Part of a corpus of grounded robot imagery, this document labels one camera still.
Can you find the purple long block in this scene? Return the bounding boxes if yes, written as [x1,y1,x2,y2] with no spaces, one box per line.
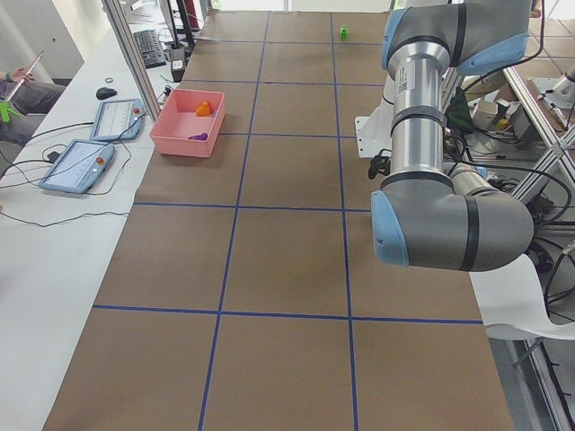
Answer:
[189,133,208,141]

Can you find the orange block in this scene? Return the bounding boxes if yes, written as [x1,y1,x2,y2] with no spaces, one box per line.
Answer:
[195,101,212,117]

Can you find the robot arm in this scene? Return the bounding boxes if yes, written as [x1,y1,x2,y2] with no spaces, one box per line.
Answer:
[371,1,534,272]

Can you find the pink plastic box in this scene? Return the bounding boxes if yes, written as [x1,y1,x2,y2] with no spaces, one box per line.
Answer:
[150,88,226,158]

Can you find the far blue teach pendant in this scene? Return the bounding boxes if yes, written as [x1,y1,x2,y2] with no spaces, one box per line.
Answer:
[90,99,146,142]

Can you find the blue teach pendant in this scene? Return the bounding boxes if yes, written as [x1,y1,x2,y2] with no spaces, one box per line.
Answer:
[39,139,116,194]
[90,99,146,142]

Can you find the near blue teach pendant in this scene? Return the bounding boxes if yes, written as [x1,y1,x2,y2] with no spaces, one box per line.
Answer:
[39,139,116,194]

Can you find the black computer mouse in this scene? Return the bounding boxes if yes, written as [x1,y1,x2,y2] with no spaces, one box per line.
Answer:
[95,87,118,101]

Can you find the black keyboard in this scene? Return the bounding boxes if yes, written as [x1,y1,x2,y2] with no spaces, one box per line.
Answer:
[132,30,166,69]

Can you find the white paper sheet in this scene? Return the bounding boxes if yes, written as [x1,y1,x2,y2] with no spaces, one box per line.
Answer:
[469,254,574,341]

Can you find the seated person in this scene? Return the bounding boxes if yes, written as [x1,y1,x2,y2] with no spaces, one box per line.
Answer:
[1,66,66,146]

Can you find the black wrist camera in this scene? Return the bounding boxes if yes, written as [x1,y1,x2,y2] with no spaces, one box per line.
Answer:
[367,149,391,180]

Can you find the black pendant cable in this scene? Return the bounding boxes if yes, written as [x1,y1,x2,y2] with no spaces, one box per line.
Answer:
[0,111,149,227]

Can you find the aluminium frame post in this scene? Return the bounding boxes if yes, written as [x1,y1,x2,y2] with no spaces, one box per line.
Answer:
[102,0,161,121]

